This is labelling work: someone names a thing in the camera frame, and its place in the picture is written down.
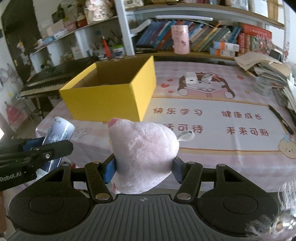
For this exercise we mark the orange white box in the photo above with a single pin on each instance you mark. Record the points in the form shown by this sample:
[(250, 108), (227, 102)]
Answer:
[(226, 46), (219, 52)]

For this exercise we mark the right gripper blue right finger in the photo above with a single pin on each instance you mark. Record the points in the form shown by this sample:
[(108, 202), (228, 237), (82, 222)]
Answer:
[(188, 175)]

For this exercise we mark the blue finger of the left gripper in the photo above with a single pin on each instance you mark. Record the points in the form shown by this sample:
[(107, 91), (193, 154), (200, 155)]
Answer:
[(32, 143)]

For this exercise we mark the green lid jar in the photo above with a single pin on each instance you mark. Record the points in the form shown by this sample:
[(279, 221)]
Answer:
[(118, 50)]

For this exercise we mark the red thick book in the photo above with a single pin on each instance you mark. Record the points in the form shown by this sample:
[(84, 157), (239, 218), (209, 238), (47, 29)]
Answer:
[(255, 31)]

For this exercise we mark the pink cylindrical cup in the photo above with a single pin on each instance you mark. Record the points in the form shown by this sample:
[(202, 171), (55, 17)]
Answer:
[(180, 36)]

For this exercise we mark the pink plush toy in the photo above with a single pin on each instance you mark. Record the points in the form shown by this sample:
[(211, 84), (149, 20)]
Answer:
[(144, 153)]

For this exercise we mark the pile of papers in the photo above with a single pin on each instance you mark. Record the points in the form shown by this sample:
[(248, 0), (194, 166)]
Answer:
[(277, 73)]

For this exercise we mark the pink checked tablecloth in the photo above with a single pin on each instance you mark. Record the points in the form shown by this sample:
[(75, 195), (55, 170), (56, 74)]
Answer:
[(231, 122)]

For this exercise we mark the upper orange white box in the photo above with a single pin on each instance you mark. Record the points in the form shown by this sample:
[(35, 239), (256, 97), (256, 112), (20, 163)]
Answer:
[(226, 46)]

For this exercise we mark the lower orange white box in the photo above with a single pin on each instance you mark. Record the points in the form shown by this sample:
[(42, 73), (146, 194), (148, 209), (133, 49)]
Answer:
[(219, 52)]

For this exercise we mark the black pen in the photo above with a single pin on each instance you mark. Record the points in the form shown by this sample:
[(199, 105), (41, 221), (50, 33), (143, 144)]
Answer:
[(280, 118)]

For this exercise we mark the black electronic keyboard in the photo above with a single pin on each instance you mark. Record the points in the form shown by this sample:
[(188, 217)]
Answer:
[(49, 81)]

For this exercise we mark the yellow cardboard box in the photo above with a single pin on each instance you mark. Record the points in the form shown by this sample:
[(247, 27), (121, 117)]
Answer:
[(120, 88)]

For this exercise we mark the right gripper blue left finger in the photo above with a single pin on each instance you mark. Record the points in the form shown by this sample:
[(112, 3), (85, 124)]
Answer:
[(98, 175)]

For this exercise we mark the white bookshelf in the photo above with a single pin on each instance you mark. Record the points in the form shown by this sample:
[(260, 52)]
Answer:
[(147, 30)]

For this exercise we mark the red pen bottle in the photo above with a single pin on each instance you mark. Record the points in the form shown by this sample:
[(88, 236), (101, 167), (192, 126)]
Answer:
[(106, 47)]

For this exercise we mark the large white charger block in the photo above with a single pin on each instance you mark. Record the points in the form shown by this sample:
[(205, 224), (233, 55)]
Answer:
[(191, 78)]

